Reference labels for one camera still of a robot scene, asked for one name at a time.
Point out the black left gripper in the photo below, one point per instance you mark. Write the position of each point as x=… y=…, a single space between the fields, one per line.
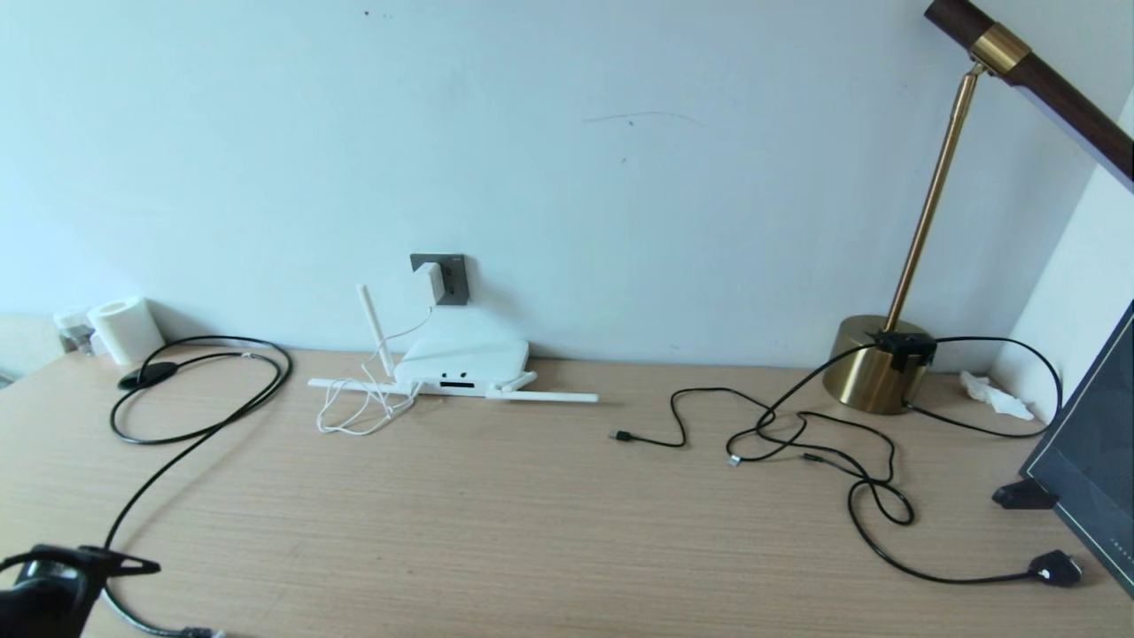
x=40 y=602

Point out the white power adapter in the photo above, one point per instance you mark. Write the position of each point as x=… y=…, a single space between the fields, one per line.
x=428 y=282

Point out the white wifi router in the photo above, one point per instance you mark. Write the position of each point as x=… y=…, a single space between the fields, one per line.
x=461 y=359

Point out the small clear jar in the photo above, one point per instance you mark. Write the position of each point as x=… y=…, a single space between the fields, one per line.
x=78 y=337

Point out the white toilet paper roll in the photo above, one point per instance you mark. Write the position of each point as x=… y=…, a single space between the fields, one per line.
x=128 y=332

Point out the brass desk lamp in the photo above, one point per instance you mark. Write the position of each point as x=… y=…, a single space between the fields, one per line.
x=864 y=368

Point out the small black inline box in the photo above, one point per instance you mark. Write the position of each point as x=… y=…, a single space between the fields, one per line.
x=905 y=348

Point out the crumpled white tissue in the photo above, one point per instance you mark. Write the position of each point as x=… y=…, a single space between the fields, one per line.
x=997 y=397

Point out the dark monitor with stand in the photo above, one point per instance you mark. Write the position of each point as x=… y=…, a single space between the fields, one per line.
x=1094 y=461

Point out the grey wall socket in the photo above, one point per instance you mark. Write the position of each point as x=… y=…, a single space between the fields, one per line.
x=456 y=282

